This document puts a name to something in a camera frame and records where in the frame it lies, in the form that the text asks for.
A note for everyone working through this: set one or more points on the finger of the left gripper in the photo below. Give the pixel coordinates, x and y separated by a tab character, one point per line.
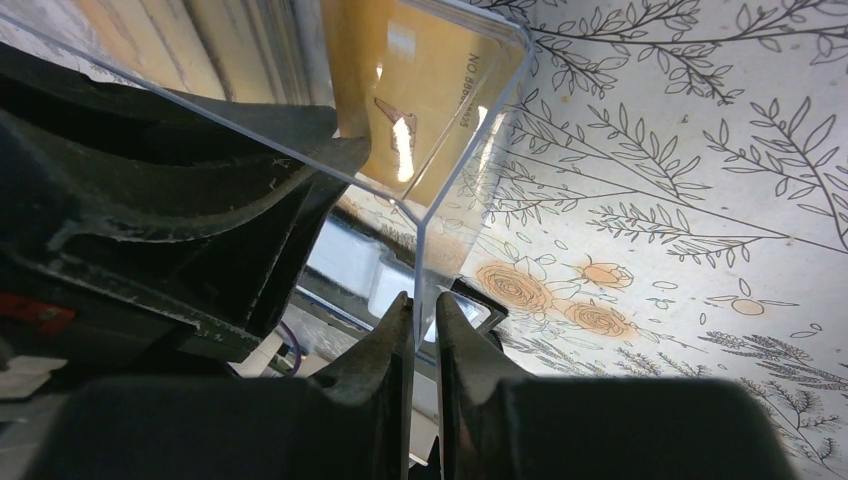
131	224

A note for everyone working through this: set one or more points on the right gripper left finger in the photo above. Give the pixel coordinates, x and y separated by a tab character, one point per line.
349	420

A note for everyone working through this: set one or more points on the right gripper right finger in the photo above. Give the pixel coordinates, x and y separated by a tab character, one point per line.
497	421

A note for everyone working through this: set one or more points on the clear plastic card box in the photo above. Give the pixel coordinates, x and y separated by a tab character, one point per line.
258	67

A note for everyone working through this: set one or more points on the black leather card holder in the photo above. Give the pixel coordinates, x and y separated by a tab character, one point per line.
352	275

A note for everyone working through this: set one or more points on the floral pattern table mat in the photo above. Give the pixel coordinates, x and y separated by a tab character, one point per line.
671	202

